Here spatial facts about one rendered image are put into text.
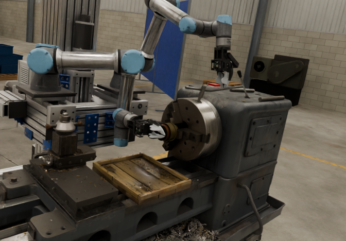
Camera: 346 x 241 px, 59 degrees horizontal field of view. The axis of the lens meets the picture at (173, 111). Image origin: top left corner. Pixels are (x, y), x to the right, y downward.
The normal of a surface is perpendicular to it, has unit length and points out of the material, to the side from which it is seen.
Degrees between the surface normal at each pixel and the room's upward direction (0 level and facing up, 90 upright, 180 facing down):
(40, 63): 91
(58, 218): 0
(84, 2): 90
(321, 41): 90
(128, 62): 89
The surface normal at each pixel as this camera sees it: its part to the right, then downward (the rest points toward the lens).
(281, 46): -0.57, 0.11
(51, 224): 0.15, -0.96
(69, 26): 0.72, 0.26
